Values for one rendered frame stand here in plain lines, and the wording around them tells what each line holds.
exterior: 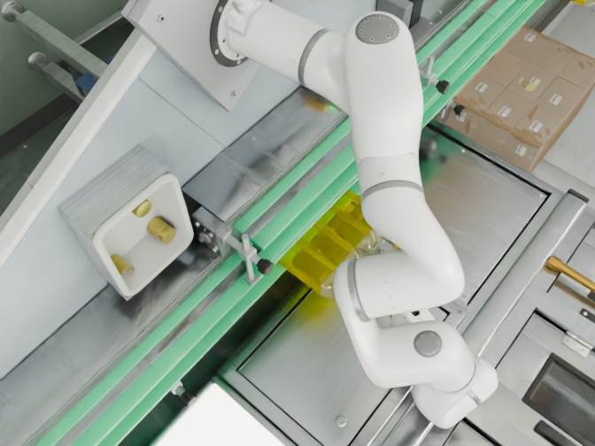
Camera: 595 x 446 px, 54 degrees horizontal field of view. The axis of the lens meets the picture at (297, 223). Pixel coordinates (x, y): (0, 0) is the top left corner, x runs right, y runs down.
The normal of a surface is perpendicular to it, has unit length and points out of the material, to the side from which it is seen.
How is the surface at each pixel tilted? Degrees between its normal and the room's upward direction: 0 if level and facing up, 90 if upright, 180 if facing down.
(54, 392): 90
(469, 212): 90
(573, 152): 90
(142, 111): 0
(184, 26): 4
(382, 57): 89
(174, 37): 4
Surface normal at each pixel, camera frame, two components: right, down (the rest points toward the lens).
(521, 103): -0.01, -0.52
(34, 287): 0.76, 0.54
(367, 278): -0.40, -0.34
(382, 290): -0.32, 0.12
